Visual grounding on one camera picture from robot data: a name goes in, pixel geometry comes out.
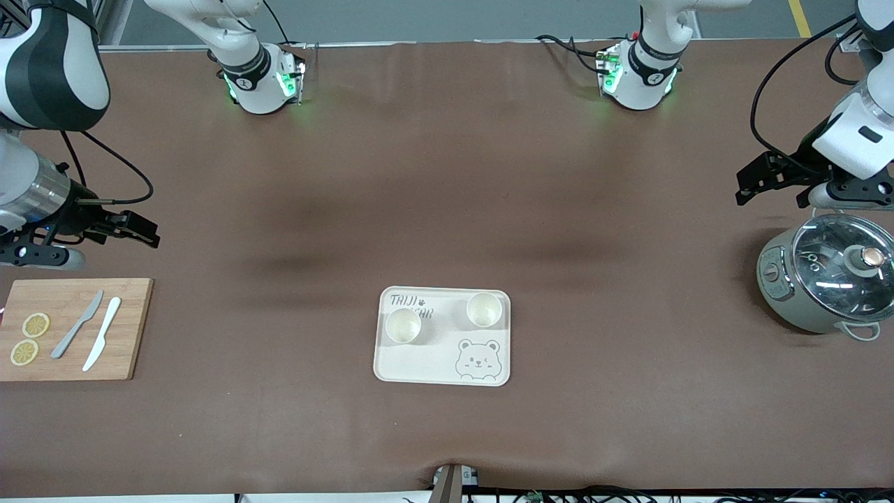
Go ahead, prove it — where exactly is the grey-green electric cooking pot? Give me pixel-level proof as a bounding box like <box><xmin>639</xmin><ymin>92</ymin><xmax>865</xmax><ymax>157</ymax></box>
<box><xmin>756</xmin><ymin>210</ymin><xmax>894</xmax><ymax>342</ymax></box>

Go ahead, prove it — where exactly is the white plastic knife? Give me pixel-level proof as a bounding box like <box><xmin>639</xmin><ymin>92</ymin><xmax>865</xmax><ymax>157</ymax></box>
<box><xmin>82</xmin><ymin>297</ymin><xmax>122</xmax><ymax>372</ymax></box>

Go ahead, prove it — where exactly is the white plastic cup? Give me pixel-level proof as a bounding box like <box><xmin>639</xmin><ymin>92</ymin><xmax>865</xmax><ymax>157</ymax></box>
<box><xmin>466</xmin><ymin>292</ymin><xmax>504</xmax><ymax>328</ymax></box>
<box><xmin>385</xmin><ymin>307</ymin><xmax>423</xmax><ymax>344</ymax></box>

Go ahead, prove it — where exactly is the glass pot lid with knob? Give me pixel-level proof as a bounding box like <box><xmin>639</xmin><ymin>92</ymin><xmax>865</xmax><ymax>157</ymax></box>
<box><xmin>791</xmin><ymin>214</ymin><xmax>894</xmax><ymax>323</ymax></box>

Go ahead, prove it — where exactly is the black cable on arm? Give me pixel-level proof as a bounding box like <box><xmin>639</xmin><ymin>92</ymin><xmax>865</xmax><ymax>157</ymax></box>
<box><xmin>59</xmin><ymin>129</ymin><xmax>154</xmax><ymax>207</ymax></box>
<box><xmin>751</xmin><ymin>14</ymin><xmax>867</xmax><ymax>168</ymax></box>

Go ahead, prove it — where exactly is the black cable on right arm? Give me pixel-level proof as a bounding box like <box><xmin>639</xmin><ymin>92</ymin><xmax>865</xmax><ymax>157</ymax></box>
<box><xmin>59</xmin><ymin>129</ymin><xmax>154</xmax><ymax>207</ymax></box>

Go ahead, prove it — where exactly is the cream tray with bear print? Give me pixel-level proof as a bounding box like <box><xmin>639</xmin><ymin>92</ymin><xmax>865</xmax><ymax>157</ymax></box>
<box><xmin>373</xmin><ymin>286</ymin><xmax>511</xmax><ymax>387</ymax></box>

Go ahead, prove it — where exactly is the grey plastic knife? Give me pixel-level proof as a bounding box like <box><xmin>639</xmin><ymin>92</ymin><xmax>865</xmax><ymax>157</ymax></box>
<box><xmin>51</xmin><ymin>290</ymin><xmax>104</xmax><ymax>360</ymax></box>

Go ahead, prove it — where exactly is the brown table mat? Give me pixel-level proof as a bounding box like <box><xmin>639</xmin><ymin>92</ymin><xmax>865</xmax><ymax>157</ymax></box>
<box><xmin>0</xmin><ymin>38</ymin><xmax>894</xmax><ymax>498</ymax></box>

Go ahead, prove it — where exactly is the wooden cutting board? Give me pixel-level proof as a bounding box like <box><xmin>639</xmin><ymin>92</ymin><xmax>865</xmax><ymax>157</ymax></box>
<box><xmin>0</xmin><ymin>278</ymin><xmax>154</xmax><ymax>382</ymax></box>

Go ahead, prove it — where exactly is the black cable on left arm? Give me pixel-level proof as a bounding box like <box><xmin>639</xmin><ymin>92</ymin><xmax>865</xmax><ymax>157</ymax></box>
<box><xmin>751</xmin><ymin>14</ymin><xmax>867</xmax><ymax>168</ymax></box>

